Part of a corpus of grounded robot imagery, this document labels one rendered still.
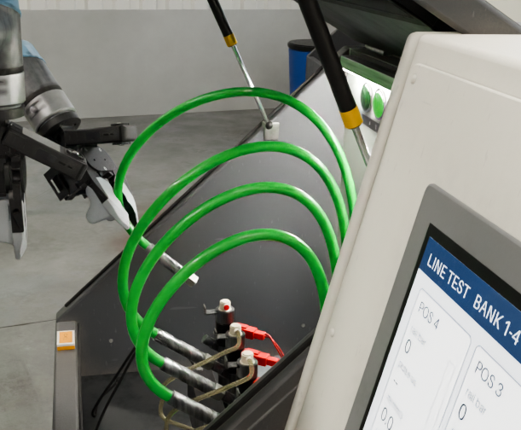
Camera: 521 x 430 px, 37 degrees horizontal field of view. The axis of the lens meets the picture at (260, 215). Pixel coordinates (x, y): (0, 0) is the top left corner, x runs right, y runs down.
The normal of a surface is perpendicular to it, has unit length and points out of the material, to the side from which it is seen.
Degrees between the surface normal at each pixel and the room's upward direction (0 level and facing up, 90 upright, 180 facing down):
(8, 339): 0
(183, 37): 90
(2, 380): 0
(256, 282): 90
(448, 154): 76
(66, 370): 0
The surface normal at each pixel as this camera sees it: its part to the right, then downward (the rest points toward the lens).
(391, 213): -0.94, -0.18
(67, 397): 0.03, -0.95
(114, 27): 0.38, 0.31
